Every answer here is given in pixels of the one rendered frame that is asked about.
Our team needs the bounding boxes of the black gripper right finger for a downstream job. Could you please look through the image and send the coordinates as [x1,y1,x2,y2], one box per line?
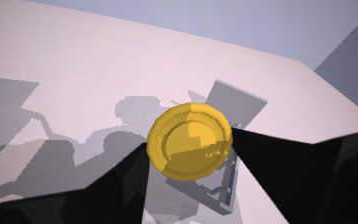
[231,127,358,224]

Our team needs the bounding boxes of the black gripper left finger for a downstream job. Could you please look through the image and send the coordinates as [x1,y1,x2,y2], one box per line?
[0,142,150,224]

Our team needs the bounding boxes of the yellow plate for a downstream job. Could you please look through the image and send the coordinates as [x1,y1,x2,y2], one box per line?
[146,102,233,181]

